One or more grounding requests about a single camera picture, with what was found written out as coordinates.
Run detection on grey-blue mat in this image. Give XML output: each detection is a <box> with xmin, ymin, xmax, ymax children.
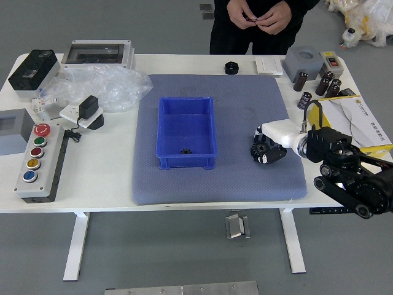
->
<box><xmin>131</xmin><ymin>73</ymin><xmax>308</xmax><ymax>206</ymax></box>

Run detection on black adapter cord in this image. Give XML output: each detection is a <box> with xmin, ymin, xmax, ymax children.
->
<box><xmin>63</xmin><ymin>116</ymin><xmax>83</xmax><ymax>143</ymax></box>

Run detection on white bottle with black cap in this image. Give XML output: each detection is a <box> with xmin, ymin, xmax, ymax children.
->
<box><xmin>341</xmin><ymin>28</ymin><xmax>363</xmax><ymax>49</ymax></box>

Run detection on black capacitor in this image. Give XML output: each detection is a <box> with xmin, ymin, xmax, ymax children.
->
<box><xmin>297</xmin><ymin>91</ymin><xmax>313</xmax><ymax>110</ymax></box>

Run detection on small grey box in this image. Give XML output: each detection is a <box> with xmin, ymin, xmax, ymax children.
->
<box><xmin>0</xmin><ymin>108</ymin><xmax>35</xmax><ymax>156</ymax></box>

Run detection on clear plastic bag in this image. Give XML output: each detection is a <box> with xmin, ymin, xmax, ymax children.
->
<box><xmin>39</xmin><ymin>65</ymin><xmax>154</xmax><ymax>113</ymax></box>

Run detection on metal floor bracket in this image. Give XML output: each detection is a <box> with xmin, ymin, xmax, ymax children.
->
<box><xmin>199</xmin><ymin>3</ymin><xmax>216</xmax><ymax>20</ymax></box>
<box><xmin>225</xmin><ymin>214</ymin><xmax>252</xmax><ymax>240</ymax></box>

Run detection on big black gear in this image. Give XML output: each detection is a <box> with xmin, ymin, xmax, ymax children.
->
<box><xmin>250</xmin><ymin>135</ymin><xmax>277</xmax><ymax>163</ymax></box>

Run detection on person's right hand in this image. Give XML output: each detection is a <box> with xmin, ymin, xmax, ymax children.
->
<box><xmin>227</xmin><ymin>0</ymin><xmax>257</xmax><ymax>31</ymax></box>

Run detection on person's left hand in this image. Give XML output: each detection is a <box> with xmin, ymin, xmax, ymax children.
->
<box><xmin>257</xmin><ymin>1</ymin><xmax>291</xmax><ymax>35</ymax></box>

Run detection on white table leg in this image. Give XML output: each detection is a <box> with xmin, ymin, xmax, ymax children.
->
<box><xmin>279</xmin><ymin>208</ymin><xmax>307</xmax><ymax>274</ymax></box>
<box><xmin>63</xmin><ymin>211</ymin><xmax>90</xmax><ymax>282</ymax></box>

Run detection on small black block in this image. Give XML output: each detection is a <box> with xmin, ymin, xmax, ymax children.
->
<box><xmin>88</xmin><ymin>114</ymin><xmax>105</xmax><ymax>132</ymax></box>

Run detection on white terminal connector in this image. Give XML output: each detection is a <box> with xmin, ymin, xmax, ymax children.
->
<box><xmin>31</xmin><ymin>95</ymin><xmax>59</xmax><ymax>112</ymax></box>

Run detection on grey block with round hole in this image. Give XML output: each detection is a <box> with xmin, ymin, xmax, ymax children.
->
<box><xmin>282</xmin><ymin>47</ymin><xmax>325</xmax><ymax>83</ymax></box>

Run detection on black-lidded grey enclosure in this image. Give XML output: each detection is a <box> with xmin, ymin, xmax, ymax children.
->
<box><xmin>7</xmin><ymin>49</ymin><xmax>61</xmax><ymax>100</ymax></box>

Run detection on yellow and white carton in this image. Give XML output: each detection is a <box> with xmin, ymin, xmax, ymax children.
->
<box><xmin>308</xmin><ymin>95</ymin><xmax>393</xmax><ymax>160</ymax></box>

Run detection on grey metal plate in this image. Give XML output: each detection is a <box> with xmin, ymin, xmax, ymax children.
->
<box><xmin>104</xmin><ymin>280</ymin><xmax>259</xmax><ymax>295</ymax></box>

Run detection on white wall switch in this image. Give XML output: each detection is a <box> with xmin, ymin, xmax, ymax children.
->
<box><xmin>255</xmin><ymin>57</ymin><xmax>284</xmax><ymax>76</ymax></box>

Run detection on black table height controller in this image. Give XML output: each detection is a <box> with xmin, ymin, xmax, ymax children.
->
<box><xmin>309</xmin><ymin>206</ymin><xmax>351</xmax><ymax>215</ymax></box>

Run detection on black power adapter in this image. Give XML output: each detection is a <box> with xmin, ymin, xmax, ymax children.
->
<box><xmin>79</xmin><ymin>95</ymin><xmax>99</xmax><ymax>119</ymax></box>

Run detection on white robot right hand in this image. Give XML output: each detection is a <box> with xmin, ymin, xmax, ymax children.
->
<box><xmin>251</xmin><ymin>120</ymin><xmax>302</xmax><ymax>165</ymax></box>

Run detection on grey push-button control box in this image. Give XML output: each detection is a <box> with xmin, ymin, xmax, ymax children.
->
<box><xmin>14</xmin><ymin>123</ymin><xmax>69</xmax><ymax>203</ymax></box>

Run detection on grey two-button switch box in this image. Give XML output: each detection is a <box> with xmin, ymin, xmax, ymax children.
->
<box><xmin>319</xmin><ymin>50</ymin><xmax>344</xmax><ymax>77</ymax></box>

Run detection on grey enclosure with clear window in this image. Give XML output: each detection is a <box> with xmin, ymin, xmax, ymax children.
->
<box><xmin>61</xmin><ymin>39</ymin><xmax>136</xmax><ymax>70</ymax></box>

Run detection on plush toys in plastic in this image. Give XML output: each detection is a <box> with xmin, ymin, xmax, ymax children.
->
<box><xmin>325</xmin><ymin>0</ymin><xmax>393</xmax><ymax>47</ymax></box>

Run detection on person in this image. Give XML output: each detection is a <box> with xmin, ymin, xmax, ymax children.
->
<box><xmin>209</xmin><ymin>0</ymin><xmax>320</xmax><ymax>56</ymax></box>

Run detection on blue plastic box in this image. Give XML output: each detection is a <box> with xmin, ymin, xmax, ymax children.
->
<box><xmin>156</xmin><ymin>96</ymin><xmax>220</xmax><ymax>170</ymax></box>

